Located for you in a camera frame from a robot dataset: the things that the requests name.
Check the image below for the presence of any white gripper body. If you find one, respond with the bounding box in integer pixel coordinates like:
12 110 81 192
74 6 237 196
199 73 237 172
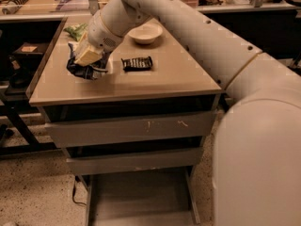
87 10 123 52

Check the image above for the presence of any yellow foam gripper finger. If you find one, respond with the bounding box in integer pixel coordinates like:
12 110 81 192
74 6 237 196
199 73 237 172
74 32 103 66

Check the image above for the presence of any blue Kettle chip bag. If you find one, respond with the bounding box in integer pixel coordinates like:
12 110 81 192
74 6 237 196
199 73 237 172
66 43 110 80

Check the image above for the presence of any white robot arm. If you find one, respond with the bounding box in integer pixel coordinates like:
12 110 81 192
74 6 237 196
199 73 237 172
87 0 301 226

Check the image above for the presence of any green chip bag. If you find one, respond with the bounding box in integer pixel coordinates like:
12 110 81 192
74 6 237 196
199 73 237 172
64 24 87 41

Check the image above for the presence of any grey drawer cabinet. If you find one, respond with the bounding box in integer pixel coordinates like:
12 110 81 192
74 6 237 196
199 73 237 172
25 14 224 226

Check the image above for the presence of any grey middle drawer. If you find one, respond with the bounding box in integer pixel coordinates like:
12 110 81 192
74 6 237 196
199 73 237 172
67 148 202 175

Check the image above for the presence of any grey drawer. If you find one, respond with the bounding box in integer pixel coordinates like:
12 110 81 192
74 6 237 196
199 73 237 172
45 111 215 148
67 148 202 175
85 168 200 226

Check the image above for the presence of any grey top drawer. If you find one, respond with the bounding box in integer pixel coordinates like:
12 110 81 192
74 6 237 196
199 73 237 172
45 111 215 148

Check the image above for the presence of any grey bottom drawer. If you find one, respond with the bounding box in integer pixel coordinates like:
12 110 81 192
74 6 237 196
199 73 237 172
85 168 200 226

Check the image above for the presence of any white bowl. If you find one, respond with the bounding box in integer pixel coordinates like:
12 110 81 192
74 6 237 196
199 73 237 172
128 24 163 44

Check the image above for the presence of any black striped snack bar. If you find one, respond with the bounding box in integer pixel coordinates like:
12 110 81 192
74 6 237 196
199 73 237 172
121 56 152 72

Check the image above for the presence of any black box on shelf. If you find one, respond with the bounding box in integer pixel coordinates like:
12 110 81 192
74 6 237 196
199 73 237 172
12 42 48 68

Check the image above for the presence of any black cable on floor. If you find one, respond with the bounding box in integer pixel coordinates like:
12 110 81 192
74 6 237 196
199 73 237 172
71 174 87 207

